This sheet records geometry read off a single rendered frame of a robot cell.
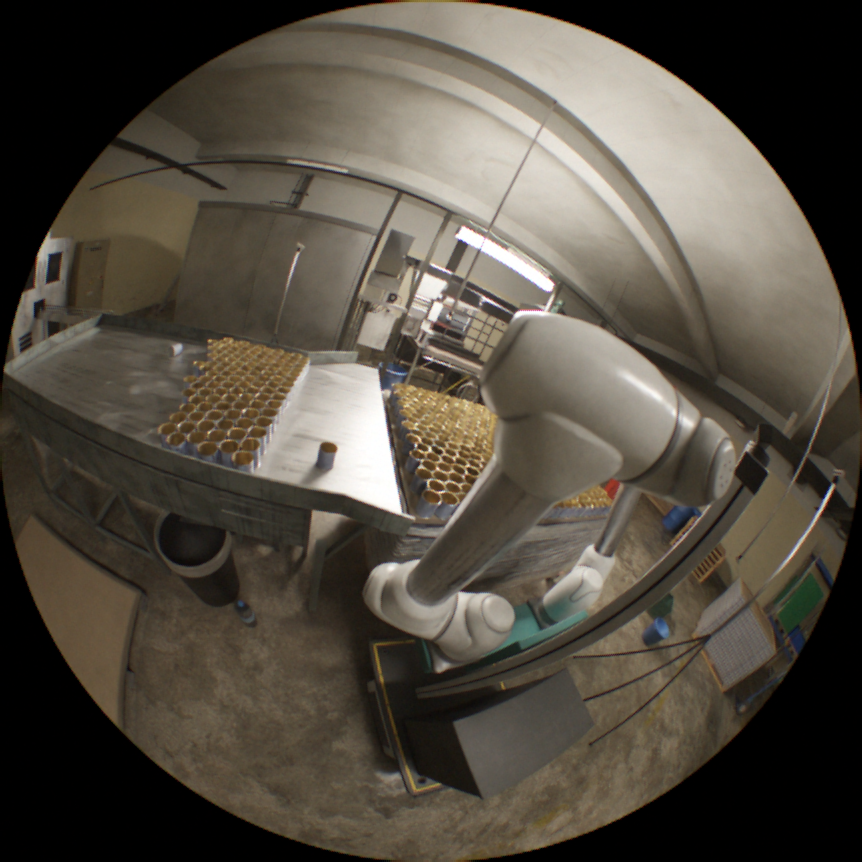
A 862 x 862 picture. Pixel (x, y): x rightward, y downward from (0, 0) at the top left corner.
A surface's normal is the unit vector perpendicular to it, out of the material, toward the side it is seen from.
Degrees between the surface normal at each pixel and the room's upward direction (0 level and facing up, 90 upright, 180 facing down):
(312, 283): 90
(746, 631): 89
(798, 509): 90
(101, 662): 0
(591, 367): 70
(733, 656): 89
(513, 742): 0
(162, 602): 0
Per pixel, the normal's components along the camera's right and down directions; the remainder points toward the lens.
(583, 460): -0.33, 0.51
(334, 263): 0.23, 0.53
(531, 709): 0.38, -0.82
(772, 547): -0.90, -0.22
